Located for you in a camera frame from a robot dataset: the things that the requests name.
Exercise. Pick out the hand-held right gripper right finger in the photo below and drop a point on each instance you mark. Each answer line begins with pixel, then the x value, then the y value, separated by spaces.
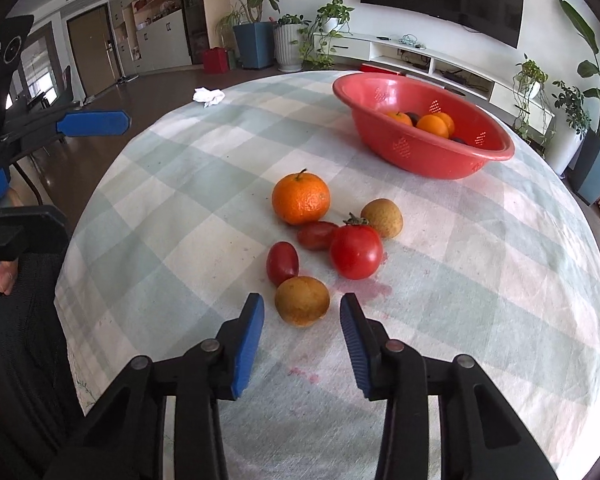
pixel 355 345

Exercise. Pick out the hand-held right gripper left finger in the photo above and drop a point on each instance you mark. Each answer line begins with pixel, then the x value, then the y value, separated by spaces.
pixel 247 345

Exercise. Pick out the brown round fruit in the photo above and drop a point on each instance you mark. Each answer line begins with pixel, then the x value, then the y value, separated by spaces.
pixel 302 302
pixel 382 218

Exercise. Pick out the small red tomato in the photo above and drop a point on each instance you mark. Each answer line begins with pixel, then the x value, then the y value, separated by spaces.
pixel 282 263
pixel 316 236

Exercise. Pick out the red plastic bowl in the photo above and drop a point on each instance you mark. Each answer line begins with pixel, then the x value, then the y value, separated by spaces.
pixel 420 160

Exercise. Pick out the large orange mandarin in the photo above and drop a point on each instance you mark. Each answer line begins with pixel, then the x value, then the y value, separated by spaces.
pixel 431 127

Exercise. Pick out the person's left hand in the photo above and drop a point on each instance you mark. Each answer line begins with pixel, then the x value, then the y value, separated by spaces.
pixel 5 277

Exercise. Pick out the brown wooden door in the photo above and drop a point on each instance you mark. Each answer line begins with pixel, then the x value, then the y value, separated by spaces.
pixel 87 52

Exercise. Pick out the crumpled white tissue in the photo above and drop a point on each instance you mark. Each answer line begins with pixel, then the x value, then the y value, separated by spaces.
pixel 208 95

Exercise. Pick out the green checkered tablecloth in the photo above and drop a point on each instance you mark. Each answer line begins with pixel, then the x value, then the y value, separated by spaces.
pixel 180 210

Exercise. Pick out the red bin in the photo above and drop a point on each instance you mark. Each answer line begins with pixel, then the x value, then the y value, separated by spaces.
pixel 215 61

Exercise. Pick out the tall plant in blue pot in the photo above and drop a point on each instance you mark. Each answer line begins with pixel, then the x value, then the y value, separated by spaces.
pixel 253 45

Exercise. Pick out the plant in white ribbed pot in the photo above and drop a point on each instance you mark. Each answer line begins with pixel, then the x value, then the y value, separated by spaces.
pixel 287 47

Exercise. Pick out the trailing pothos plant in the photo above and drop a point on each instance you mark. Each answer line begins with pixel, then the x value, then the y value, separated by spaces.
pixel 332 15
pixel 530 72

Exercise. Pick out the red storage box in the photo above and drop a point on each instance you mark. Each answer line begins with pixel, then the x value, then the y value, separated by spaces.
pixel 375 68

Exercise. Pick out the black set-top box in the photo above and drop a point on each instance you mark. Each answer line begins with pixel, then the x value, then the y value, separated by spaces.
pixel 457 78

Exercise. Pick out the bushy plant in white pot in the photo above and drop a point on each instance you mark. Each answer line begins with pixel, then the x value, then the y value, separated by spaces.
pixel 562 147

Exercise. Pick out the white television cabinet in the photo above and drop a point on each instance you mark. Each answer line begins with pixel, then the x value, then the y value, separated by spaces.
pixel 497 92

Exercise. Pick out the large-leaf plant in blue pot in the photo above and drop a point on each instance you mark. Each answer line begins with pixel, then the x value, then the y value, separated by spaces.
pixel 596 170

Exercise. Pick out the wall storage cabinets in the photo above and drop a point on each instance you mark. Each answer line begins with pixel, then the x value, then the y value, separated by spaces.
pixel 162 42

